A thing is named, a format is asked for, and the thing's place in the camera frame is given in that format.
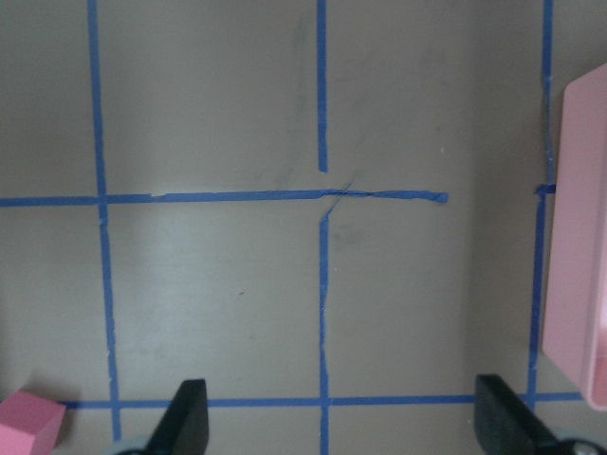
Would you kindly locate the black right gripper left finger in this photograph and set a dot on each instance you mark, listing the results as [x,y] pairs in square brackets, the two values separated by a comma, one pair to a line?
[184,427]

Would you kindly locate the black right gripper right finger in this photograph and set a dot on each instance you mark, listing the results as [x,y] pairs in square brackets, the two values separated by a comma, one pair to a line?
[505,425]

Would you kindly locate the pink foam cube centre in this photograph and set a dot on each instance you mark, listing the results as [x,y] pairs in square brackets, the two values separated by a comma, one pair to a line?
[30,424]

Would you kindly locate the pink plastic bin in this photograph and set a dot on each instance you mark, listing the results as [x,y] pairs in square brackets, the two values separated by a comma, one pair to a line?
[574,325]

